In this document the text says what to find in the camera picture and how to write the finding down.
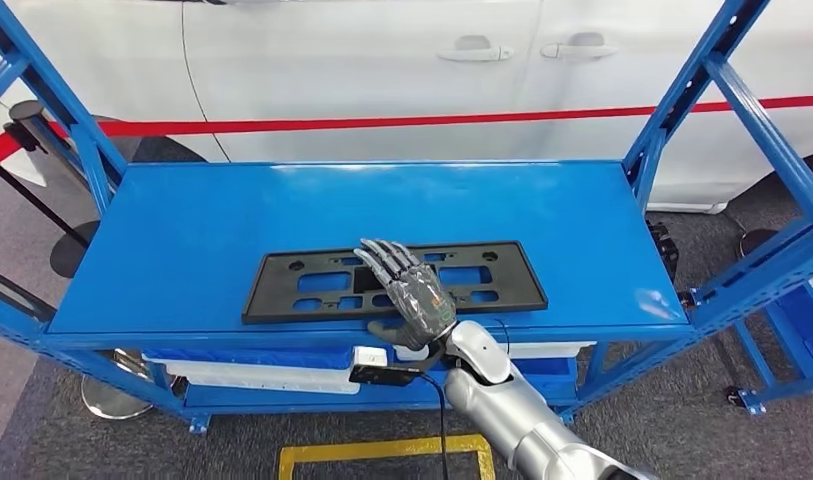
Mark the white car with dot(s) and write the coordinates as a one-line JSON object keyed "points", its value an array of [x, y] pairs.
{"points": [[346, 66]]}

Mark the yellow tape square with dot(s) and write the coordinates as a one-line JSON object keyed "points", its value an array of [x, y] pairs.
{"points": [[379, 449]]}

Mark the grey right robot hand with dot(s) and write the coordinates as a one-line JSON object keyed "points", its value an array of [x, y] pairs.
{"points": [[419, 305]]}

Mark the blue plastic crate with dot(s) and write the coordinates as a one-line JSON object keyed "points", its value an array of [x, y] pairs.
{"points": [[545, 379], [247, 358]]}

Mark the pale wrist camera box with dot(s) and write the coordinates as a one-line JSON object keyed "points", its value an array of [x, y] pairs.
{"points": [[369, 356]]}

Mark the black-topped stanchion post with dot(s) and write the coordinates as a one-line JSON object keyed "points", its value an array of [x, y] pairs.
{"points": [[27, 111]]}

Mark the black plastic plate frame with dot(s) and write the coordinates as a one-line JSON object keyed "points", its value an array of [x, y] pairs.
{"points": [[280, 298]]}

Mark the black object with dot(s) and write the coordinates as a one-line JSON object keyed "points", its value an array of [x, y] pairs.
{"points": [[664, 252]]}

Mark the dark round floor base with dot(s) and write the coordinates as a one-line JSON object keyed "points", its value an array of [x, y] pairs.
{"points": [[758, 244]]}

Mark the blue metal shelf rack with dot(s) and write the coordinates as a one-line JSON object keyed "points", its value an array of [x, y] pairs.
{"points": [[214, 232], [803, 324]]}

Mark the white plastic crate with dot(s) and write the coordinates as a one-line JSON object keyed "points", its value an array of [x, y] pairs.
{"points": [[552, 349], [247, 379]]}

